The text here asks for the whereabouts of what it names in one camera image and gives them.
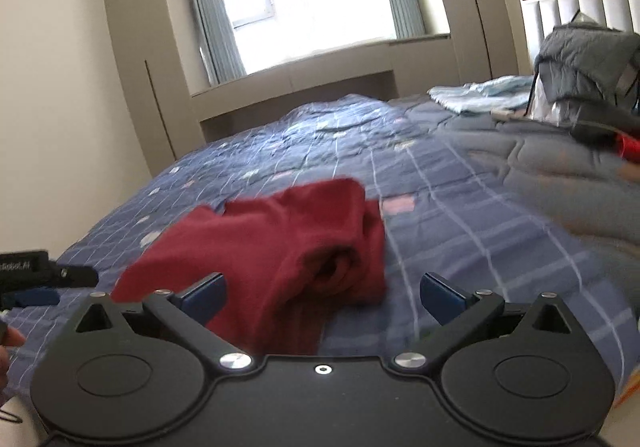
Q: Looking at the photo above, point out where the padded wooden headboard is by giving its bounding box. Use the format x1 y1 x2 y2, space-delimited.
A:
518 0 640 74

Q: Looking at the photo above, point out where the clear plastic bag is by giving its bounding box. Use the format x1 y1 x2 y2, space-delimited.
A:
529 90 581 126

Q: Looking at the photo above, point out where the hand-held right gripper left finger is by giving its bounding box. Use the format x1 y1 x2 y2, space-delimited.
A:
74 271 252 374

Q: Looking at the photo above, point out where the red sweater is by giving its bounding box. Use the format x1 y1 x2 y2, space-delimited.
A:
111 177 389 358

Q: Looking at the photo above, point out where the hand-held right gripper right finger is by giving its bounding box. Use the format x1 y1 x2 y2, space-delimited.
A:
391 272 572 372

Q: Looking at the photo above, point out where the light blue patterned cloth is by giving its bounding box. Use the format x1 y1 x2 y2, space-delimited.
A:
428 76 540 116

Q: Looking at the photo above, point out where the blue checked quilt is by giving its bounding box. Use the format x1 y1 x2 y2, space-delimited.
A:
0 94 640 408

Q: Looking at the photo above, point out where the grey padded jacket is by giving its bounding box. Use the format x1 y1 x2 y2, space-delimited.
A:
533 22 640 104

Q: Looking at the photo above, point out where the grey quilted blanket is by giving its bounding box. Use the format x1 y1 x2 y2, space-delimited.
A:
437 114 640 240

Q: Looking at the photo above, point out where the beige wardrobe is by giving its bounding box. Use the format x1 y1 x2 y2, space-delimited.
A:
100 0 207 179
416 0 522 96

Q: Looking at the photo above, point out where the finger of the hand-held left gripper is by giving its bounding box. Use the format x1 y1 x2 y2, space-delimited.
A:
0 288 62 310

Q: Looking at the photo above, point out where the black and red bag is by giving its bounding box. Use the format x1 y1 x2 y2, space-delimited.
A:
569 101 640 160

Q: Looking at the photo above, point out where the beige window seat cabinet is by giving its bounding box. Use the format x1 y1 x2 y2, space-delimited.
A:
189 32 453 146

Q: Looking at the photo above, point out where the person's left hand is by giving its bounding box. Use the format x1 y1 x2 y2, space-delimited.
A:
0 324 27 395

